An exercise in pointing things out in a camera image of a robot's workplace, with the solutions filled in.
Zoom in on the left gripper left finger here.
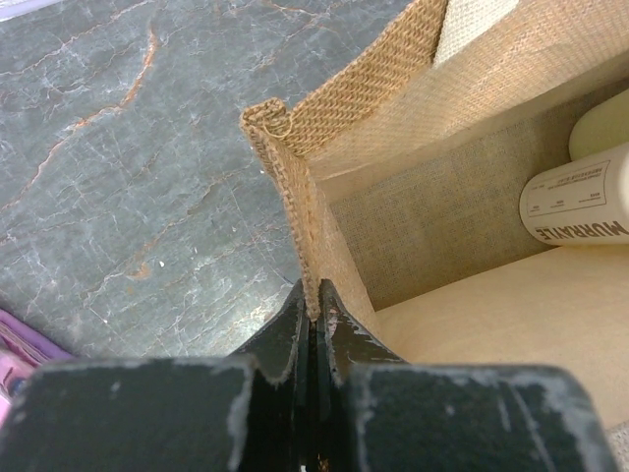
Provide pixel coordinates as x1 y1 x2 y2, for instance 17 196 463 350
1 285 311 471

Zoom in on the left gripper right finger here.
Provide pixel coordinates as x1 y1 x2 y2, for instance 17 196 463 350
316 280 618 471

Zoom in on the brown canvas tote bag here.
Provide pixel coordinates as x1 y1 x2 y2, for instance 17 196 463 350
241 1 628 428

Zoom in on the cream bottle white cap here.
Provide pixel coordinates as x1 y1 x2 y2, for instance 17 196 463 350
519 144 628 246

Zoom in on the yellow-green pump lotion bottle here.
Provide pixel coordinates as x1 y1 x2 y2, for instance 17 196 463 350
568 89 629 160

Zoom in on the pink printed package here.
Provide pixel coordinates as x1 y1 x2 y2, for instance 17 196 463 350
0 310 73 423

